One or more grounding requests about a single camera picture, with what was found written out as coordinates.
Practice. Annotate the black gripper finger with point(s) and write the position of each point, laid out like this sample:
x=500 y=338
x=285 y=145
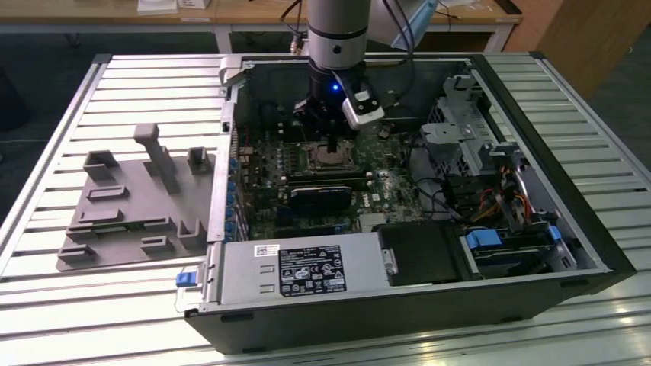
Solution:
x=332 y=146

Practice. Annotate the silver CPU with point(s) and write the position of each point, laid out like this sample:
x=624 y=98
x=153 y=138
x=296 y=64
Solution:
x=323 y=156

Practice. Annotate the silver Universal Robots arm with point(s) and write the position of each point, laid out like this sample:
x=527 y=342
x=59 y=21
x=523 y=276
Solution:
x=335 y=34

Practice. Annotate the CPU socket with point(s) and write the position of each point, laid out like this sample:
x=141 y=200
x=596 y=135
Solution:
x=307 y=169

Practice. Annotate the green RAM stick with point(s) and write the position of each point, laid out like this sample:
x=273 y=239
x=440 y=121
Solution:
x=325 y=176

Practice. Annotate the round coin cell battery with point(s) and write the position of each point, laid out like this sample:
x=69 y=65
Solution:
x=384 y=133

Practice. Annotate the black NVIDIA graphics card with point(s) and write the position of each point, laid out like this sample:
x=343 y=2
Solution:
x=320 y=200

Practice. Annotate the green motherboard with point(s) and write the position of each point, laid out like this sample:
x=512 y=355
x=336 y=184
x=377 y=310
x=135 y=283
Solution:
x=391 y=190

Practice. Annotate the small square grid heatsink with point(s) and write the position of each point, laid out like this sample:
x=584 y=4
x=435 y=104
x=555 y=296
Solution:
x=247 y=151

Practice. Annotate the silver finned chipset heatsink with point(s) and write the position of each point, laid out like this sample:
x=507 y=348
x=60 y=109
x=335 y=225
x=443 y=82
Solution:
x=371 y=221

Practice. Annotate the metal disk bay cage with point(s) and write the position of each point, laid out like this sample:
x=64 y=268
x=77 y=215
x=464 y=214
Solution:
x=447 y=141

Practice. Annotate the black plastic shroud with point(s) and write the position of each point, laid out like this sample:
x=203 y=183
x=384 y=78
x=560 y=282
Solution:
x=421 y=251

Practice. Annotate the white box with dark print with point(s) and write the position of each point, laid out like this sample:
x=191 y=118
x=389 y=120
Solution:
x=193 y=4

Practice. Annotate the silver power supply unit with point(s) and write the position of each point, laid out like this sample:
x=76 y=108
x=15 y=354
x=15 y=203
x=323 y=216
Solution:
x=244 y=274

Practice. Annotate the blue disk carrier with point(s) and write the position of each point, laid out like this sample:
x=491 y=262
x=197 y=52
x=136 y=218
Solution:
x=483 y=240

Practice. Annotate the white cardboard box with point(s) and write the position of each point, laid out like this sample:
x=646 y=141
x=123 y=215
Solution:
x=157 y=7

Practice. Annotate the grey parts rack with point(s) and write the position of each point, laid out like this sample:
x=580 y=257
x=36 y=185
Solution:
x=132 y=213

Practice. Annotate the blue case latch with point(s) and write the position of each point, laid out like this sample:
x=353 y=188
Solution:
x=184 y=279

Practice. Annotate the black PC case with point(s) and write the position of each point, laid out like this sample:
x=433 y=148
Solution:
x=356 y=324

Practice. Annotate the blue plastic clip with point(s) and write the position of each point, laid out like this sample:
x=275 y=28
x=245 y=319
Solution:
x=554 y=233

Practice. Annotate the wooden desk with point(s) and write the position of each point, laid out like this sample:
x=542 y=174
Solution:
x=101 y=15

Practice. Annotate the wooden cabinet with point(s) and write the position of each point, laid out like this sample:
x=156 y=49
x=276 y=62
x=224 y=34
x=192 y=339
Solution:
x=595 y=38

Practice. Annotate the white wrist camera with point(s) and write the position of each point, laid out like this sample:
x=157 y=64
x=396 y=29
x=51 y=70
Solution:
x=363 y=114

